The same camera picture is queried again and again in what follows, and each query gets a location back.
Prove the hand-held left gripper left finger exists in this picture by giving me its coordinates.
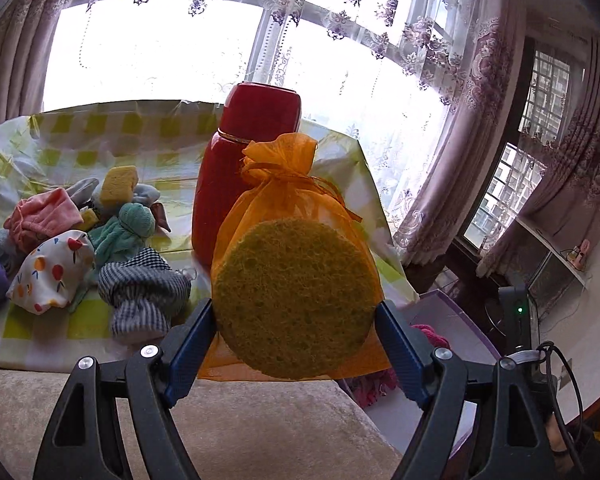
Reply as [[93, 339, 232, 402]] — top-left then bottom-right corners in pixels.
[[32, 299, 216, 480]]

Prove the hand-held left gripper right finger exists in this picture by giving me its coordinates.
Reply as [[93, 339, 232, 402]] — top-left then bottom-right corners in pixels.
[[375, 301, 561, 480]]

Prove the purple storage box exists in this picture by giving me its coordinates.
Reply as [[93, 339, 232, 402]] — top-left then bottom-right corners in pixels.
[[330, 287, 511, 461]]

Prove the round yellow sponge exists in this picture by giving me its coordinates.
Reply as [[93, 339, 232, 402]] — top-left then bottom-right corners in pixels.
[[213, 219, 381, 380]]

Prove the orange mesh drawstring bag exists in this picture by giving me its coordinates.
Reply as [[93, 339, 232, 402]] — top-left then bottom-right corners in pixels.
[[198, 133, 392, 382]]

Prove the yellow block sponge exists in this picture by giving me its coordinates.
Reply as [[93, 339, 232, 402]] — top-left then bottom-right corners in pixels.
[[101, 167, 140, 212]]

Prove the pink knitted item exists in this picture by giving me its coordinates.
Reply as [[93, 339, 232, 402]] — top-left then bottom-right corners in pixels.
[[347, 324, 452, 409]]

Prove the black white gingham cloth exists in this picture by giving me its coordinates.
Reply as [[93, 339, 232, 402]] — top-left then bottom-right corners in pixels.
[[97, 247, 193, 345]]

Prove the small pink item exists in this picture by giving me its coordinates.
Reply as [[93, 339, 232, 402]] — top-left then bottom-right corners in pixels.
[[567, 240, 593, 266]]

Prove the beige sofa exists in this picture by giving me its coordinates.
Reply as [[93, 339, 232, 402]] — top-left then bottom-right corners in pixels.
[[0, 355, 406, 480]]

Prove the pink floral cloth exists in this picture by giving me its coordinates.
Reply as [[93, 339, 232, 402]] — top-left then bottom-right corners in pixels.
[[150, 202, 172, 233]]

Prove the pale teal towel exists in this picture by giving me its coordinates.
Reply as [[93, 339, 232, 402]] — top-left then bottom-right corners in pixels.
[[87, 202, 157, 263]]

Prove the side window with grille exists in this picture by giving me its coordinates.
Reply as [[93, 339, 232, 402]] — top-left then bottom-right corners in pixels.
[[460, 50, 586, 251]]

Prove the fruit print cloth pouch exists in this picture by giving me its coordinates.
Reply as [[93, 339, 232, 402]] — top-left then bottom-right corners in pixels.
[[7, 230, 97, 315]]

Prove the red thermos flask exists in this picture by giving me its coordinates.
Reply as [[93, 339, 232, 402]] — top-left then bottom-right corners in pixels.
[[191, 81, 303, 261]]

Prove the mauve drape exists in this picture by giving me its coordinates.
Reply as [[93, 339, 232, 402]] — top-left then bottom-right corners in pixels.
[[475, 35, 600, 281], [0, 0, 101, 131]]

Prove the yellow checkered plastic tablecloth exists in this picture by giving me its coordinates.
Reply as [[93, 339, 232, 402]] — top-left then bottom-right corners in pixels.
[[0, 99, 421, 371]]

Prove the grey sock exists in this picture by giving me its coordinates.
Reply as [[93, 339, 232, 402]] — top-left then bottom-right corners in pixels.
[[65, 177, 101, 211]]

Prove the large window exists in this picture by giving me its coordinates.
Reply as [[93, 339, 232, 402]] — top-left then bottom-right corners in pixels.
[[42, 0, 461, 221]]

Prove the sheer floral lace curtain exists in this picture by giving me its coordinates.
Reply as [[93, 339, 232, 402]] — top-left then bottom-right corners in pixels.
[[80, 0, 531, 266]]

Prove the black cable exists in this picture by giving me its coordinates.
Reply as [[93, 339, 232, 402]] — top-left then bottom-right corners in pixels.
[[535, 342, 588, 480]]

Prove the white wall shelf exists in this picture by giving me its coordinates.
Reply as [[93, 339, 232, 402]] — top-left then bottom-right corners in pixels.
[[515, 212, 593, 288]]

